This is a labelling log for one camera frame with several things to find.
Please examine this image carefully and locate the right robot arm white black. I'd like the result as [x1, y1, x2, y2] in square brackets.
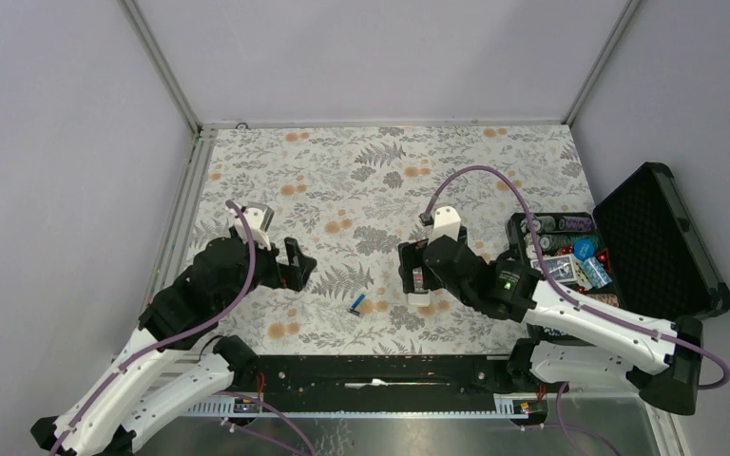
[397, 237, 703, 416]

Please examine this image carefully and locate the black poker chip case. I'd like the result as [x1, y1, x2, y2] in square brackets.
[506, 162, 730, 323]

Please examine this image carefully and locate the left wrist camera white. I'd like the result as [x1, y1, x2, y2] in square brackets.
[234, 203, 274, 251]

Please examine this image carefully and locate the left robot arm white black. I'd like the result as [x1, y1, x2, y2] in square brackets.
[30, 235, 317, 455]

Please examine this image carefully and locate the floral patterned table mat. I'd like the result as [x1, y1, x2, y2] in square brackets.
[184, 125, 595, 354]

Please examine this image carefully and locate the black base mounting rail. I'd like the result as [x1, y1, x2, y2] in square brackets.
[213, 351, 548, 417]

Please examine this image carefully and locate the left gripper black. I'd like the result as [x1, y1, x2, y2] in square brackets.
[219, 225, 317, 313]

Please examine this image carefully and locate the playing card deck blue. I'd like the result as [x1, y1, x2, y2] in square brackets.
[530, 254, 581, 284]

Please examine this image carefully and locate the blue poker chip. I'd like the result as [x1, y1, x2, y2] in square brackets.
[573, 237, 596, 261]

